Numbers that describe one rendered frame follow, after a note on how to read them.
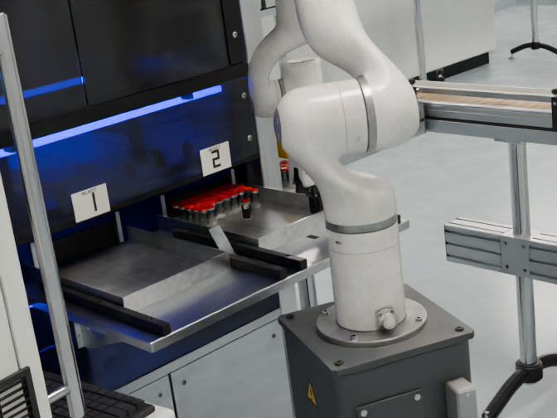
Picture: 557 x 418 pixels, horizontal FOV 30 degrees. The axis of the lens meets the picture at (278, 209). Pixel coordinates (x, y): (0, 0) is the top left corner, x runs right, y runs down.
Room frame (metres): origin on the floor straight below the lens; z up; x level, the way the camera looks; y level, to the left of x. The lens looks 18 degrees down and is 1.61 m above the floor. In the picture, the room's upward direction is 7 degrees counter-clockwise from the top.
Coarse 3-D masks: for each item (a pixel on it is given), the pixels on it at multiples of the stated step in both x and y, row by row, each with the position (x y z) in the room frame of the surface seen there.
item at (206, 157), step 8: (224, 144) 2.29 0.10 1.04; (200, 152) 2.24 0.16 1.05; (208, 152) 2.26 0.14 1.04; (224, 152) 2.29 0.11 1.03; (208, 160) 2.25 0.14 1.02; (216, 160) 2.27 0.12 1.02; (224, 160) 2.28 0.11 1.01; (208, 168) 2.25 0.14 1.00; (216, 168) 2.27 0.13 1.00; (224, 168) 2.28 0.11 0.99
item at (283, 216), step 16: (272, 192) 2.33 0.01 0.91; (288, 192) 2.29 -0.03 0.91; (272, 208) 2.28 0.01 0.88; (288, 208) 2.27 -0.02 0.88; (304, 208) 2.25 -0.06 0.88; (160, 224) 2.23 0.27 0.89; (176, 224) 2.19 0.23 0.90; (192, 224) 2.15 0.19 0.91; (224, 224) 2.21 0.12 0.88; (240, 224) 2.20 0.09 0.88; (256, 224) 2.18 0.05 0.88; (272, 224) 2.17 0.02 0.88; (288, 224) 2.15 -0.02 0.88; (304, 224) 2.08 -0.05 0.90; (320, 224) 2.11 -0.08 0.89; (240, 240) 2.03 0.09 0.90; (256, 240) 1.99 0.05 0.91; (272, 240) 2.01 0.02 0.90; (288, 240) 2.05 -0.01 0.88
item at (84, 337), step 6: (78, 324) 1.98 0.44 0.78; (78, 330) 1.98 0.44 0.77; (84, 330) 1.98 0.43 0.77; (78, 336) 1.98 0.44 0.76; (84, 336) 1.98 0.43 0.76; (90, 336) 1.96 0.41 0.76; (108, 336) 1.91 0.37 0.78; (78, 342) 1.98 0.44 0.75; (84, 342) 1.98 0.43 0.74; (90, 342) 1.96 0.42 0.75; (96, 342) 1.95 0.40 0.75; (102, 342) 1.93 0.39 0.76; (108, 342) 1.91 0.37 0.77; (114, 342) 1.89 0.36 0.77; (120, 342) 1.88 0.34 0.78
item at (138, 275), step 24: (144, 240) 2.14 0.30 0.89; (168, 240) 2.07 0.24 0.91; (72, 264) 2.08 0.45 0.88; (96, 264) 2.06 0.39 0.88; (120, 264) 2.04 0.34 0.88; (144, 264) 2.02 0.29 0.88; (168, 264) 2.00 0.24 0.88; (192, 264) 1.98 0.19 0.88; (216, 264) 1.91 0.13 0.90; (72, 288) 1.89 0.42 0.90; (96, 288) 1.83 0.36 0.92; (120, 288) 1.90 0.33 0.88; (144, 288) 1.80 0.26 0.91; (168, 288) 1.83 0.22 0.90
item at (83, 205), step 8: (104, 184) 2.07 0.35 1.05; (80, 192) 2.03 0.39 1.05; (88, 192) 2.04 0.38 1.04; (96, 192) 2.05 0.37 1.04; (104, 192) 2.07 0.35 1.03; (72, 200) 2.01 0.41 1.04; (80, 200) 2.03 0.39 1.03; (88, 200) 2.04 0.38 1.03; (96, 200) 2.05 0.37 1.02; (104, 200) 2.06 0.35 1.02; (80, 208) 2.02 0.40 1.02; (88, 208) 2.04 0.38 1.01; (104, 208) 2.06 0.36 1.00; (80, 216) 2.02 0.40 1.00; (88, 216) 2.03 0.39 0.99
